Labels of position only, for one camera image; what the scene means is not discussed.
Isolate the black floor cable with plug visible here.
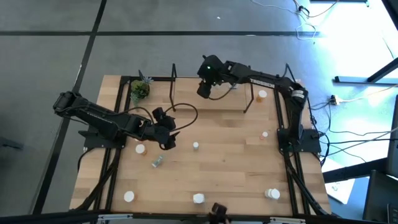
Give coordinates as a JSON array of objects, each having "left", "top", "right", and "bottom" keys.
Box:
[{"left": 294, "top": 0, "right": 338, "bottom": 18}]

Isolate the wooden shelf black metal frame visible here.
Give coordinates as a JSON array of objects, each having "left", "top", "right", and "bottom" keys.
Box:
[{"left": 169, "top": 63, "right": 255, "bottom": 114}]

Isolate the black diagonal bar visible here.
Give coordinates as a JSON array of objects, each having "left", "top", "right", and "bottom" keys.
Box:
[{"left": 381, "top": 0, "right": 398, "bottom": 22}]

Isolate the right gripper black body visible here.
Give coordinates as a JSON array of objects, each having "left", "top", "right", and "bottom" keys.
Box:
[{"left": 196, "top": 54, "right": 229, "bottom": 100}]

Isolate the black floor bar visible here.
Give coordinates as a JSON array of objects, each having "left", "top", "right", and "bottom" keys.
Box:
[{"left": 322, "top": 156, "right": 391, "bottom": 184}]

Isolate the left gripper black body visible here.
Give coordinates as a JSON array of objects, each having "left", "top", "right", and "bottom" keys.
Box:
[{"left": 141, "top": 106, "right": 177, "bottom": 152}]

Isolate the black cable bundle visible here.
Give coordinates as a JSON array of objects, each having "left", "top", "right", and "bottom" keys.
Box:
[
  {"left": 284, "top": 152, "right": 331, "bottom": 216},
  {"left": 73, "top": 146, "right": 123, "bottom": 212}
]

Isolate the dark grey panel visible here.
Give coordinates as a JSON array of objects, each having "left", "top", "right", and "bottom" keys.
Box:
[{"left": 386, "top": 94, "right": 398, "bottom": 179}]

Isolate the potted green succulent plant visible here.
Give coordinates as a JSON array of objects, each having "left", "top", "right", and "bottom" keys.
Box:
[{"left": 129, "top": 69, "right": 154, "bottom": 113}]

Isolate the black left camera cable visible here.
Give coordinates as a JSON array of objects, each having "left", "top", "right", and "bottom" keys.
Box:
[{"left": 166, "top": 103, "right": 199, "bottom": 132}]

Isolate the white paper sheet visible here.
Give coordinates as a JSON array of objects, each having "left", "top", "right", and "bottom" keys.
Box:
[{"left": 325, "top": 177, "right": 356, "bottom": 205}]

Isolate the white floor cable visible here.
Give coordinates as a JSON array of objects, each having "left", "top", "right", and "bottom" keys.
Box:
[{"left": 250, "top": 0, "right": 320, "bottom": 40}]

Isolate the silver metal bracket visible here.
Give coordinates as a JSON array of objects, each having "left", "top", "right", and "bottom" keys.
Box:
[
  {"left": 96, "top": 213, "right": 134, "bottom": 222},
  {"left": 269, "top": 217, "right": 307, "bottom": 224}
]

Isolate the grey floor object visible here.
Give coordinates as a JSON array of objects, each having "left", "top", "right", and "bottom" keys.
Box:
[{"left": 0, "top": 136, "right": 24, "bottom": 151}]

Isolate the black desk stand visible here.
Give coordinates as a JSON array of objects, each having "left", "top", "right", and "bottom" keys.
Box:
[{"left": 333, "top": 57, "right": 398, "bottom": 85}]

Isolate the black box furniture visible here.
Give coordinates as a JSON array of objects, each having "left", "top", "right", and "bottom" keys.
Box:
[{"left": 362, "top": 169, "right": 398, "bottom": 224}]

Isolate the black table edge beam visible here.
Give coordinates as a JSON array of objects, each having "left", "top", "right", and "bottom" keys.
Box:
[{"left": 0, "top": 210, "right": 398, "bottom": 224}]

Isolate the white bottle front left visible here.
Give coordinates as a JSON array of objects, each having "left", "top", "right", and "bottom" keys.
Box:
[{"left": 123, "top": 190, "right": 137, "bottom": 203}]

